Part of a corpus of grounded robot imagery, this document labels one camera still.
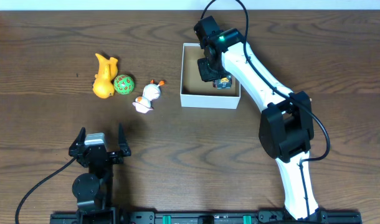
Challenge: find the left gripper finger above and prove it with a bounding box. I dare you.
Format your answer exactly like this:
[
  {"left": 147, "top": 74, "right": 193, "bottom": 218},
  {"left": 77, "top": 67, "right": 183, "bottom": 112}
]
[
  {"left": 118, "top": 123, "right": 128, "bottom": 151},
  {"left": 72, "top": 127, "right": 86, "bottom": 150}
]

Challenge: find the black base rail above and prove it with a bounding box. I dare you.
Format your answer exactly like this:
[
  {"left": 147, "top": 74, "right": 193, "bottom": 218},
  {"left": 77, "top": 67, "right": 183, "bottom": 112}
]
[{"left": 50, "top": 209, "right": 363, "bottom": 224}]

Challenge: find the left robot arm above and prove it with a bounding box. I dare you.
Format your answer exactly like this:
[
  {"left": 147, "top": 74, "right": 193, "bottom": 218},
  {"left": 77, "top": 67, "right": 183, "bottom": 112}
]
[{"left": 69, "top": 125, "right": 131, "bottom": 224}]

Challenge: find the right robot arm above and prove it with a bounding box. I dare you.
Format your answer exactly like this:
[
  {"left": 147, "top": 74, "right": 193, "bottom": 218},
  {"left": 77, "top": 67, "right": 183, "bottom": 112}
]
[{"left": 194, "top": 27, "right": 318, "bottom": 220}]

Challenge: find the white pink chicken toy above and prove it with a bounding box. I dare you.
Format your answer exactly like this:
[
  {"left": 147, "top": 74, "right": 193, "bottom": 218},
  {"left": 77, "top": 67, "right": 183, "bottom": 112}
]
[{"left": 132, "top": 80, "right": 165, "bottom": 114}]

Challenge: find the green number ball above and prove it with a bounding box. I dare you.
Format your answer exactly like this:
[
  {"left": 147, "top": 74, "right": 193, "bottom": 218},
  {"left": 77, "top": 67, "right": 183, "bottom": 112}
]
[{"left": 113, "top": 75, "right": 135, "bottom": 95}]

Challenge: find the orange rubber dinosaur toy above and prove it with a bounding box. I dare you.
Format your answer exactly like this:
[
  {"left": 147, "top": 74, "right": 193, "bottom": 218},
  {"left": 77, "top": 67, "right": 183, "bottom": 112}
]
[{"left": 92, "top": 53, "right": 118, "bottom": 99}]

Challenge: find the white cardboard box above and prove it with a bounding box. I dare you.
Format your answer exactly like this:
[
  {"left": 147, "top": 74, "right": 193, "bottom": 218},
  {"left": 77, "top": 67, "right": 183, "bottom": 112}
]
[{"left": 180, "top": 43, "right": 241, "bottom": 109}]

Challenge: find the red grey toy car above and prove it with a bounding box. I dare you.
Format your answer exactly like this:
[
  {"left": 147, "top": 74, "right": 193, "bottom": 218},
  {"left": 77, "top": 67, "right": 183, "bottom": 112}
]
[{"left": 212, "top": 75, "right": 232, "bottom": 90}]

